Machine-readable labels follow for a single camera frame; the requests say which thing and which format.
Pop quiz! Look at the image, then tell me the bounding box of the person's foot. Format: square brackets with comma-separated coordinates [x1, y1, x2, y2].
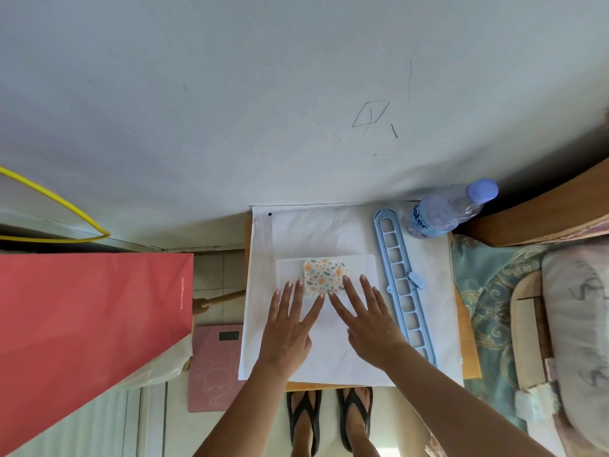
[291, 390, 320, 457]
[344, 387, 373, 454]

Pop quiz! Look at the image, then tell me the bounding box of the black flip-flop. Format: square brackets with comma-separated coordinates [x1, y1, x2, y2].
[286, 390, 323, 457]
[336, 387, 375, 455]

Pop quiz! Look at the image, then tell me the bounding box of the teal patterned bedsheet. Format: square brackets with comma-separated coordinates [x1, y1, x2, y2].
[449, 234, 550, 436]

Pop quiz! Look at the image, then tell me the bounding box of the small white paper sheet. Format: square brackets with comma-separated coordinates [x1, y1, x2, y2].
[276, 254, 379, 376]

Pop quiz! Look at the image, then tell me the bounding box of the light wooden frame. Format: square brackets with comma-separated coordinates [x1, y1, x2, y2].
[510, 270, 563, 421]

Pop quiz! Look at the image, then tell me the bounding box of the yellow cord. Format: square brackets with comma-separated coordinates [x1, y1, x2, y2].
[0, 166, 111, 243]

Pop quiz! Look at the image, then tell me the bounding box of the red paper bag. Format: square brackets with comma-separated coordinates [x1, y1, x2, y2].
[0, 252, 195, 457]

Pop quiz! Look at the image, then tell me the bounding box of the pink bathroom scale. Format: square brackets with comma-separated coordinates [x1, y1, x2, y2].
[187, 324, 248, 414]

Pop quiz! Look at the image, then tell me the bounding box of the grey patterned pillow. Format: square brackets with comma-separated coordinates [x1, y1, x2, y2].
[541, 239, 609, 454]

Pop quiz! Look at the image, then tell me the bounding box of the person's right hand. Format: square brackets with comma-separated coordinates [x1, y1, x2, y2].
[327, 275, 411, 373]

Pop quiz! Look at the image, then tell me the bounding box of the person's right foot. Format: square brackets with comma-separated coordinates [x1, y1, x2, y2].
[344, 387, 373, 454]

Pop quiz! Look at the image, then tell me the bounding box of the floral patterned paper piece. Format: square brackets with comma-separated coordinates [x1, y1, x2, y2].
[303, 258, 351, 298]

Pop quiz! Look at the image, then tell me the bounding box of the wooden headboard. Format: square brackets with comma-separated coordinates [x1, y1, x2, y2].
[464, 157, 609, 248]

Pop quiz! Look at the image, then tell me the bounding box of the person's left forearm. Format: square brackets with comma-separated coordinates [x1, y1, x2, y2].
[193, 359, 307, 457]

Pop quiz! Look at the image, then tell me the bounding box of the person's left foot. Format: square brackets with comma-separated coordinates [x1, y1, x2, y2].
[291, 390, 320, 457]

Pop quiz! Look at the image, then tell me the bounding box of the person's left hand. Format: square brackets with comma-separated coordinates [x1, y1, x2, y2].
[258, 278, 327, 376]

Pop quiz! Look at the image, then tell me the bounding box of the person's right forearm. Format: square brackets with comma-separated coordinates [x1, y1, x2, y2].
[378, 345, 557, 457]

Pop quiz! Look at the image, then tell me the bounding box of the clear plastic water bottle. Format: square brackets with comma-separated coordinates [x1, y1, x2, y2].
[407, 179, 499, 240]

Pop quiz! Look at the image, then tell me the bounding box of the white ribbed panel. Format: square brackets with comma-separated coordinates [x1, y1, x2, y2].
[36, 380, 168, 457]

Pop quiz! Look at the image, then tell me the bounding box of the large white paper sheet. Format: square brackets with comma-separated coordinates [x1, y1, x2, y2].
[238, 202, 465, 389]

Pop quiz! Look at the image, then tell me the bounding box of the light blue plastic hanger organizer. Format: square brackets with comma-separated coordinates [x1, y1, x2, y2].
[373, 208, 437, 367]

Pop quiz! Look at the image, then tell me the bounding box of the wooden stick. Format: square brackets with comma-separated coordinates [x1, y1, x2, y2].
[192, 289, 247, 316]

